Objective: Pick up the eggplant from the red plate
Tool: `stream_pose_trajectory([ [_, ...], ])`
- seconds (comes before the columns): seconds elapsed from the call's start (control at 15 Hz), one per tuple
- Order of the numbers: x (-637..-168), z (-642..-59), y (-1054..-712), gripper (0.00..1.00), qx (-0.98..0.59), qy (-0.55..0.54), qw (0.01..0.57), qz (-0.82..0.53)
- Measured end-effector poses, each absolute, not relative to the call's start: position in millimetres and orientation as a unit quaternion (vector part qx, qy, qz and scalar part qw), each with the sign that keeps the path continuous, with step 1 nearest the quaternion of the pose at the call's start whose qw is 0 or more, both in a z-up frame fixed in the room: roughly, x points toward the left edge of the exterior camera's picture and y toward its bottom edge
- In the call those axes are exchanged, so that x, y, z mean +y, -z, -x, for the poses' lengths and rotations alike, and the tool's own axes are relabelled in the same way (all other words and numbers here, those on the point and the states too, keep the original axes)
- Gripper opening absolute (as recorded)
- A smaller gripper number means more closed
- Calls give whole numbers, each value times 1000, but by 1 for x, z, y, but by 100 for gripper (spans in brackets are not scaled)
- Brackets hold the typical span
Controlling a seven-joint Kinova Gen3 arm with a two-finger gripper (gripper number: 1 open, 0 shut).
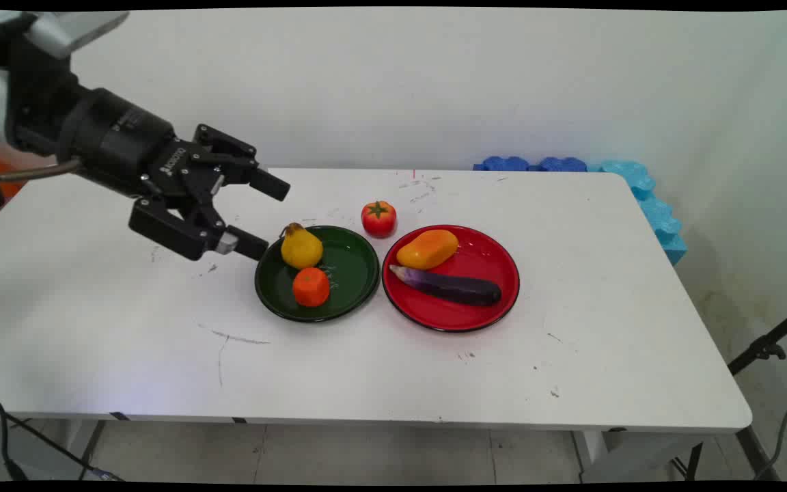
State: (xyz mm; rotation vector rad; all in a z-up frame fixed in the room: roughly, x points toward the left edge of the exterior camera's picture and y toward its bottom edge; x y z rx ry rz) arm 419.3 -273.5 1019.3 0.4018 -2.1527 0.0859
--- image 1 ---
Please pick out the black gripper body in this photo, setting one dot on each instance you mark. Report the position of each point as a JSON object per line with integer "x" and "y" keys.
{"x": 117, "y": 140}

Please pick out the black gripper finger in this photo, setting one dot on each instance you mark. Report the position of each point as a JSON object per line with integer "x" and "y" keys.
{"x": 182, "y": 232}
{"x": 236, "y": 160}

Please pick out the orange object behind arm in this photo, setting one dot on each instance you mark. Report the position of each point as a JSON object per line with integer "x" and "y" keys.
{"x": 1, "y": 174}

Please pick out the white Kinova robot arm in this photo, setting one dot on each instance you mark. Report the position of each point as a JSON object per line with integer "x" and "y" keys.
{"x": 59, "y": 31}

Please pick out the yellow toy pear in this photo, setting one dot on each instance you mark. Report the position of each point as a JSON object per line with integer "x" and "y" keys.
{"x": 301, "y": 249}

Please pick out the orange toy tangerine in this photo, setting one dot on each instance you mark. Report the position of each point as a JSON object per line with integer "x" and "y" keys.
{"x": 311, "y": 287}

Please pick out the red toy tomato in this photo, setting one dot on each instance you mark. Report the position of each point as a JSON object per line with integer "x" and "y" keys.
{"x": 378, "y": 219}

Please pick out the dark green plate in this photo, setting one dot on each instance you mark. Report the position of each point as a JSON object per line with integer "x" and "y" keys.
{"x": 342, "y": 273}

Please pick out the orange toy mango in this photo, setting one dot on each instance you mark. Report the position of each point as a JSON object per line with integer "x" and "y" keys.
{"x": 427, "y": 249}

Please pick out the purple toy eggplant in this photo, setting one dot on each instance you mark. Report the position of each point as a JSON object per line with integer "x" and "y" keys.
{"x": 451, "y": 287}

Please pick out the red plate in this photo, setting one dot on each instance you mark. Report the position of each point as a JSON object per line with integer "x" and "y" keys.
{"x": 465, "y": 311}

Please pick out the dark blue foam mat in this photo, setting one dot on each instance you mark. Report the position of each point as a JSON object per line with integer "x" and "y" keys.
{"x": 537, "y": 165}

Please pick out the light blue foam mat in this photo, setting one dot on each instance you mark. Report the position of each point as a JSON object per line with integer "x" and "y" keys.
{"x": 653, "y": 205}

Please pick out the black tripod stand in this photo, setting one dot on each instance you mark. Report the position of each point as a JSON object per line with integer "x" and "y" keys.
{"x": 766, "y": 348}

